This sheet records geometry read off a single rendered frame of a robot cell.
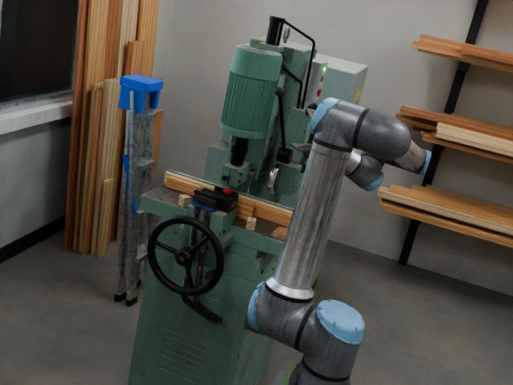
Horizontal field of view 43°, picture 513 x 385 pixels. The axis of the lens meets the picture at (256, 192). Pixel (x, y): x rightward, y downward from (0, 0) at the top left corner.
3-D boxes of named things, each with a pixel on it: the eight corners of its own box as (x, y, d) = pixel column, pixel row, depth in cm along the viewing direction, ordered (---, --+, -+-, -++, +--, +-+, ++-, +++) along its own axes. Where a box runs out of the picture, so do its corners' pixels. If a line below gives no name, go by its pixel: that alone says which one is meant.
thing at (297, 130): (281, 144, 253) (289, 107, 249) (288, 140, 262) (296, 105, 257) (301, 150, 251) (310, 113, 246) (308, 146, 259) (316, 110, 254)
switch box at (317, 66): (298, 99, 257) (307, 59, 252) (304, 96, 266) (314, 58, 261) (312, 103, 255) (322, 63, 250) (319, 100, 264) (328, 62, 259)
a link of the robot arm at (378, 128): (410, 118, 169) (436, 150, 232) (366, 105, 173) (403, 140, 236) (395, 160, 169) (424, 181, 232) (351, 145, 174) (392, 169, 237)
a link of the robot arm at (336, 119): (288, 357, 188) (366, 108, 170) (237, 332, 194) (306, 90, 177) (307, 340, 202) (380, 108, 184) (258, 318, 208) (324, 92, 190)
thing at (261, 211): (166, 186, 255) (167, 177, 254) (168, 185, 257) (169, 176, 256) (324, 238, 238) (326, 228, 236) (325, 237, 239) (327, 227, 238)
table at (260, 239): (124, 215, 235) (127, 201, 233) (164, 195, 263) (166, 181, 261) (279, 270, 219) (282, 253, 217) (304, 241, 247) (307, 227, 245)
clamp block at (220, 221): (182, 228, 228) (185, 204, 225) (198, 217, 240) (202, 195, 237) (220, 241, 224) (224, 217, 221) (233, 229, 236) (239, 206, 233)
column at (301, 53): (214, 208, 272) (248, 37, 248) (234, 195, 292) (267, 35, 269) (264, 224, 266) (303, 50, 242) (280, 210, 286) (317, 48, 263)
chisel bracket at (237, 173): (218, 186, 243) (222, 164, 240) (232, 177, 255) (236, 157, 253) (236, 192, 241) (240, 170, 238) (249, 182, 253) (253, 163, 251)
